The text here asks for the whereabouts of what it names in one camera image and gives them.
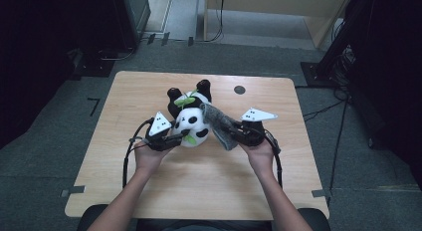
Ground light wooden desk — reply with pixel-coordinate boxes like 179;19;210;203
202;0;357;50

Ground hanging black cable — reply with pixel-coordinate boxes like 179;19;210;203
195;0;225;44

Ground dark curtain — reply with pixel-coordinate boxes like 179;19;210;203
0;0;113;149
344;0;422;192

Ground black metal stand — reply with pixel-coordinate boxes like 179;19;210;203
300;0;366;90

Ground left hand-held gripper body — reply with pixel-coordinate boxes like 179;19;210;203
144;112;174;152

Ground black cable loop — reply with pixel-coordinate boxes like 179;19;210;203
98;46;137;62

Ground grey fluffy cloth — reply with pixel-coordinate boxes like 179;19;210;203
199;103;241;151

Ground black floor tape mark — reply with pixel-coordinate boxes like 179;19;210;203
87;97;102;117

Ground person's right hand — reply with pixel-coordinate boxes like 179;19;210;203
240;138;277;175

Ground panda plush toy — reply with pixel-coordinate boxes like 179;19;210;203
166;79;213;148

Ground left hand-held gripper cable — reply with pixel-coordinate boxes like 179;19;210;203
121;116;155;189

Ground grey floor tape strip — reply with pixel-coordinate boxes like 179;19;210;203
60;185;87;198

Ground long black floor cable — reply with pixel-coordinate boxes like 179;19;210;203
327;98;350;196

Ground right hand-held gripper cable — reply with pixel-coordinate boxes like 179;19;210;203
263;128;284;189

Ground person's left hand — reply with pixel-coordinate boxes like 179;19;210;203
133;140;173;175

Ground tangle of cables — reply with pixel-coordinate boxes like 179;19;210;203
327;45;358;103

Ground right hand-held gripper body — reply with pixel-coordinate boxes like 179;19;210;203
239;107;280;147

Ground black chair armrest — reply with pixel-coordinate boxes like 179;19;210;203
297;207;331;231
77;204;108;231

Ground hand-held gripper cable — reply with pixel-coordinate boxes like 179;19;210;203
121;116;155;189
263;128;284;189

